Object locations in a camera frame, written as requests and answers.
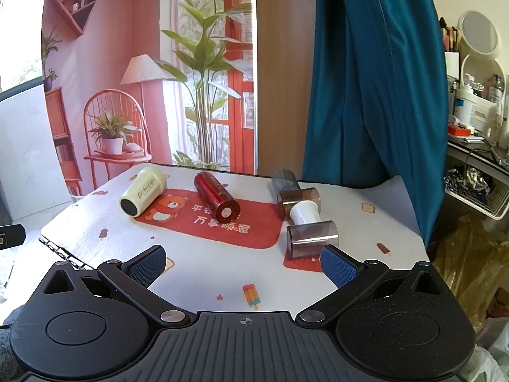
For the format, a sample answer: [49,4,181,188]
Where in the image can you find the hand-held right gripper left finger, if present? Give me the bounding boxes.
[35,244,192,329]

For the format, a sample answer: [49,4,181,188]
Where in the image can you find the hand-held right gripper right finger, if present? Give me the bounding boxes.
[296,244,452,329]

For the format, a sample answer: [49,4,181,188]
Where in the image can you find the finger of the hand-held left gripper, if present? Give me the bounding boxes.
[0,225,27,251]

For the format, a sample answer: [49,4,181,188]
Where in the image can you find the white cup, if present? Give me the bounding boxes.
[289,202,319,226]

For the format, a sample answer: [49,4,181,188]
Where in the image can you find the brown translucent cup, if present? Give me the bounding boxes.
[277,187,321,221]

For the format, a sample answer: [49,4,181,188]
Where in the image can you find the cream cup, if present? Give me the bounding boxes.
[120,166,168,219]

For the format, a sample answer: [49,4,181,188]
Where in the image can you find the red metal cup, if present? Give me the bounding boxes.
[194,171,240,224]

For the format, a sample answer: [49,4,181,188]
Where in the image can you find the dark grey translucent cup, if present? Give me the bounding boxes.
[271,169,301,196]

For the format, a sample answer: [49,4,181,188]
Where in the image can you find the bear print tablecloth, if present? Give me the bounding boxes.
[39,163,432,314]

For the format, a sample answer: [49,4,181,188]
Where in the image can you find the grey cloth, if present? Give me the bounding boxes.
[0,304,28,382]

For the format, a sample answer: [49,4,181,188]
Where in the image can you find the yellow plastic bag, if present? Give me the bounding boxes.
[431,214,509,329]

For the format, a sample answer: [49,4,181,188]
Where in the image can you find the white plastic bag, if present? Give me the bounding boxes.
[473,317,509,382]

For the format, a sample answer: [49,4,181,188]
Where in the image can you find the blue curtain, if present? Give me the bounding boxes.
[301,0,449,251]

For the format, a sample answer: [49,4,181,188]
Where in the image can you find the white cream jar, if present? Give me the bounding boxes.
[454,87,478,127]

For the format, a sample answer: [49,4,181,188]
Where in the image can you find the wooden panel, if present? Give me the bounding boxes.
[254,0,318,178]

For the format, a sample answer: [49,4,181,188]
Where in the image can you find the white cosmetics shelf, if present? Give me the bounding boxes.
[444,50,509,148]

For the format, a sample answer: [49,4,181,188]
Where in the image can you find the makeup brushes in holder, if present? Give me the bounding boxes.
[438,16,463,53]

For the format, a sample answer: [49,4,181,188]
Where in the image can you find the round white mirror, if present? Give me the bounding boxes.
[457,10,500,55]

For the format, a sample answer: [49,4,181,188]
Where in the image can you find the white wire basket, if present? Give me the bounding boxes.
[443,166,509,220]

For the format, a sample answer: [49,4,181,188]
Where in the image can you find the printed room wall poster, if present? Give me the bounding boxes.
[41,0,256,196]

